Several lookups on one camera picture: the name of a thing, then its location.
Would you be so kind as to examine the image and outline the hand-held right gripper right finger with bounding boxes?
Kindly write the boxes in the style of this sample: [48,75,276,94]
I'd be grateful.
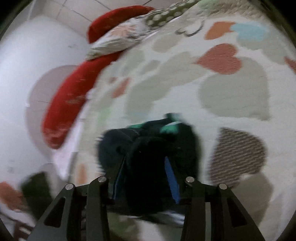
[164,156,266,241]

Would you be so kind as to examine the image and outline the white bedsheet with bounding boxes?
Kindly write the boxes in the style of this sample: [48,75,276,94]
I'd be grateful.
[53,120,86,181]

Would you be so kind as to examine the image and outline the floral pillow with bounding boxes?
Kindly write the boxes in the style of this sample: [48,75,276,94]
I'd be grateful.
[87,17,151,60]

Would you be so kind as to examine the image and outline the olive cloud patterned pillow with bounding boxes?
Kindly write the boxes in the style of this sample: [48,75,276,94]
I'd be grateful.
[144,0,201,28]

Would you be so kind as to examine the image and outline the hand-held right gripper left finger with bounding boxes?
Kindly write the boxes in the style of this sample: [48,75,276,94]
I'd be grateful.
[28,156,128,241]

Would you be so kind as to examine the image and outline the heart patterned quilt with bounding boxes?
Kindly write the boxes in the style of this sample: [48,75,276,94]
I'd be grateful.
[54,0,296,241]

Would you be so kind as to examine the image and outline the long red pillow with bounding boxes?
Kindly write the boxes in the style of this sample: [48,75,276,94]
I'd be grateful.
[42,6,155,150]

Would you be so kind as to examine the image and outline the dark blurred object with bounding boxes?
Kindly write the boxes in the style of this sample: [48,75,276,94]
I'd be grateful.
[20,172,54,218]

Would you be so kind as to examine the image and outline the dark navy striped pants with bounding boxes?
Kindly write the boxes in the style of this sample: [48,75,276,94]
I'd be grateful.
[97,113,202,224]

